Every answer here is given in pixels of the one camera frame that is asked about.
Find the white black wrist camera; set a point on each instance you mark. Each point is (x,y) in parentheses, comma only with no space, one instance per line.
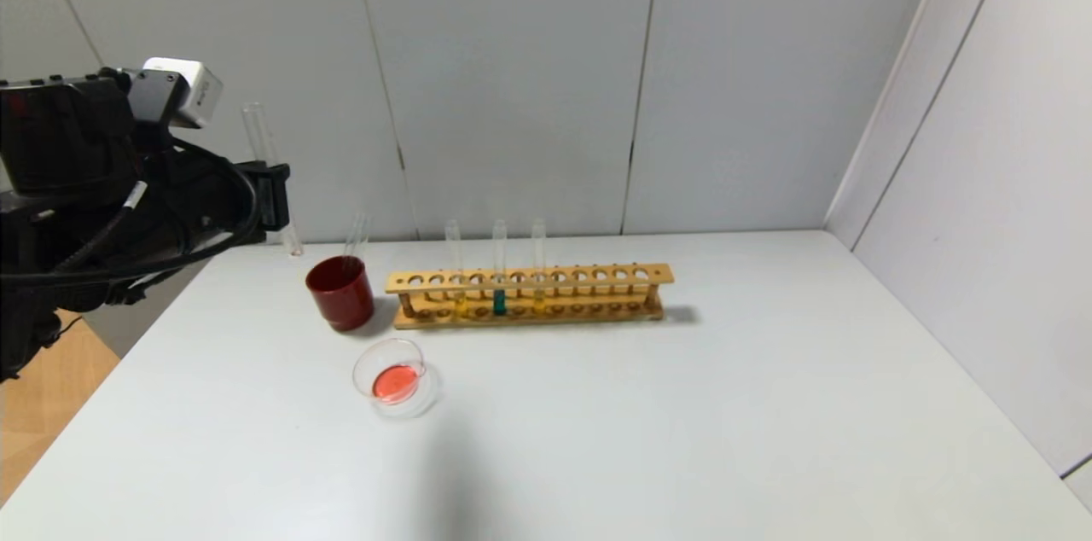
(198,93)

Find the wooden test tube rack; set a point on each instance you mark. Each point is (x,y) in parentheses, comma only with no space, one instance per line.
(597,306)

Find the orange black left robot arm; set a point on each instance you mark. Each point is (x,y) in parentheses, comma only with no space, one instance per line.
(60,131)

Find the empty glass test tube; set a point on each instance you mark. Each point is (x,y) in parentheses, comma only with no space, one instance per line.
(357,235)

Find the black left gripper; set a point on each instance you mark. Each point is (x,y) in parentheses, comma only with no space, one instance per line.
(275,196)

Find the red pigment test tube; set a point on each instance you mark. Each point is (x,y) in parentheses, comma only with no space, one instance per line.
(256,127)

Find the clear glass dish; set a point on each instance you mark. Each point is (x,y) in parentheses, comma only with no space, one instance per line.
(397,383)

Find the dark red cup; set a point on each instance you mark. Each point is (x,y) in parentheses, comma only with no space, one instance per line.
(341,298)

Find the blue-green pigment test tube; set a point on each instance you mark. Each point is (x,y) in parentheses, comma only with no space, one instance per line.
(499,302)

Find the yellow pigment test tube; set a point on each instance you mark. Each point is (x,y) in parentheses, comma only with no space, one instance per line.
(460,304)
(539,300)

